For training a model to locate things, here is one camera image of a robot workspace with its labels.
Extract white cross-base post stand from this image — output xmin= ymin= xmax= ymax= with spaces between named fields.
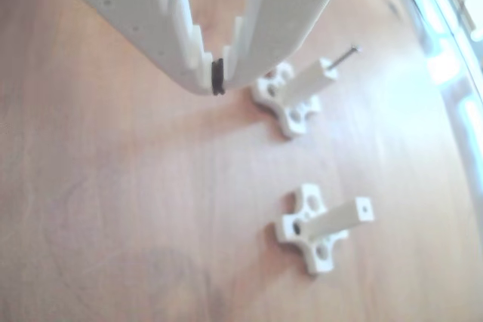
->
xmin=274 ymin=183 xmax=377 ymax=276
xmin=248 ymin=57 xmax=339 ymax=140

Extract silver metal screw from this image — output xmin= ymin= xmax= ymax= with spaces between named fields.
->
xmin=327 ymin=44 xmax=364 ymax=71

